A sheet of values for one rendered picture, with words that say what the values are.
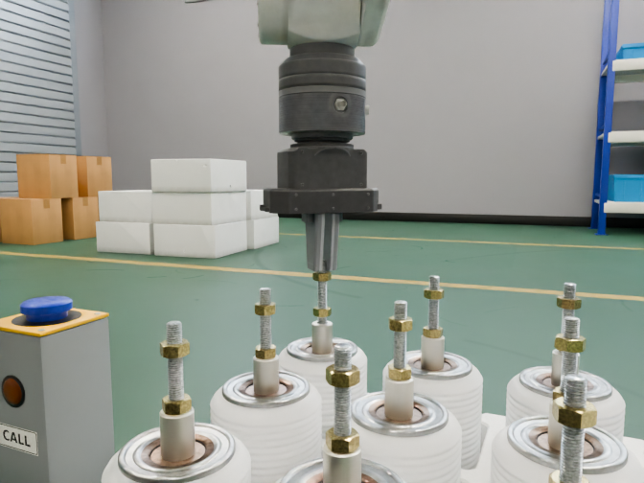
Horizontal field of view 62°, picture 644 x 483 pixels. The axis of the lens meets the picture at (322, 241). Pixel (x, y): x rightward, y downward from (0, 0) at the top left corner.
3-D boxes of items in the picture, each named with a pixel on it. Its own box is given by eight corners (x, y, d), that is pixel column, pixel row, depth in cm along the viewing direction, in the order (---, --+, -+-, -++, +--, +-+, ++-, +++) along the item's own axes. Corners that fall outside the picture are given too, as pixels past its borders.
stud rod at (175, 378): (187, 429, 36) (183, 320, 35) (182, 436, 35) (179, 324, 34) (172, 429, 36) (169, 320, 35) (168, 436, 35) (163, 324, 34)
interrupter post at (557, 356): (578, 395, 46) (580, 357, 46) (548, 390, 47) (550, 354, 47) (579, 385, 48) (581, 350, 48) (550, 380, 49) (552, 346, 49)
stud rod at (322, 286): (325, 332, 56) (325, 261, 55) (315, 331, 57) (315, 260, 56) (328, 329, 57) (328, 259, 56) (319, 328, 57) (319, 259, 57)
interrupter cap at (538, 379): (612, 412, 42) (613, 403, 42) (513, 395, 46) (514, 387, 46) (611, 380, 49) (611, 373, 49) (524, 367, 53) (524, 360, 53)
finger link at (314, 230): (311, 267, 57) (311, 210, 57) (324, 272, 54) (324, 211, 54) (298, 268, 57) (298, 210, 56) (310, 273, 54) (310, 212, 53)
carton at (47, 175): (79, 197, 383) (76, 154, 380) (51, 198, 361) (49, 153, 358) (46, 196, 394) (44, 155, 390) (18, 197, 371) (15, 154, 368)
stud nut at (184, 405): (195, 404, 36) (195, 392, 36) (188, 415, 34) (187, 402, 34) (166, 404, 36) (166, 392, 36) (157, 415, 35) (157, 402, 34)
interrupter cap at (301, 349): (304, 338, 62) (304, 333, 62) (366, 346, 59) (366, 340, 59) (274, 359, 55) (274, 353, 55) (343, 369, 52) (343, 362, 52)
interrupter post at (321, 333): (315, 348, 59) (315, 318, 58) (336, 351, 58) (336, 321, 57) (307, 355, 56) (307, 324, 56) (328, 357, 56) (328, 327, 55)
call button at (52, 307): (43, 332, 43) (41, 307, 43) (10, 326, 45) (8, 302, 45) (83, 320, 47) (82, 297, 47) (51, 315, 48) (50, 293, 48)
